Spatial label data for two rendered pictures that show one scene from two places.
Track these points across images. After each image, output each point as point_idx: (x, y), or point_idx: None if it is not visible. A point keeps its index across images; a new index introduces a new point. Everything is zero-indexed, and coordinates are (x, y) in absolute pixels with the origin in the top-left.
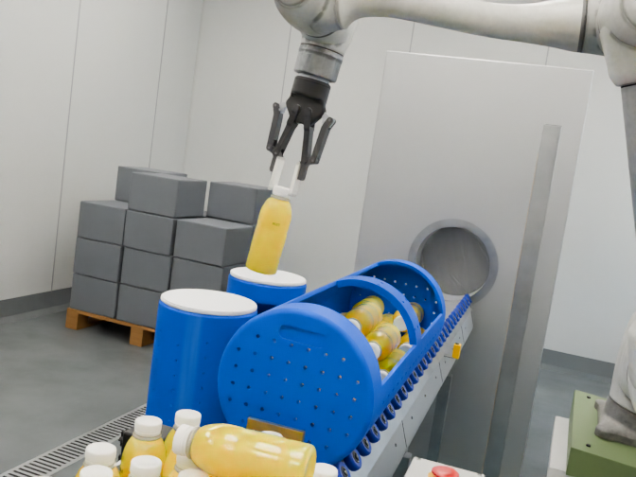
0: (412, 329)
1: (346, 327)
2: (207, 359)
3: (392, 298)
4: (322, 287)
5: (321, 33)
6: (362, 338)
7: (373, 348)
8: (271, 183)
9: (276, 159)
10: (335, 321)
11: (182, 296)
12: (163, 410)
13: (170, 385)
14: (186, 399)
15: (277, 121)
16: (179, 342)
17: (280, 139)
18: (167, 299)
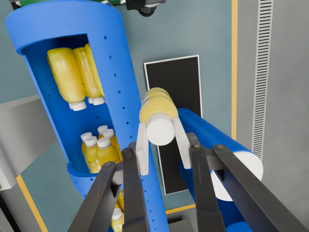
0: (68, 167)
1: (15, 23)
2: (207, 146)
3: (79, 175)
4: (116, 133)
5: None
6: (14, 39)
7: (88, 140)
8: (176, 120)
9: (186, 139)
10: (19, 14)
11: (250, 168)
12: (211, 128)
13: (214, 132)
14: (204, 133)
15: (259, 208)
16: (225, 142)
17: (205, 169)
18: (253, 155)
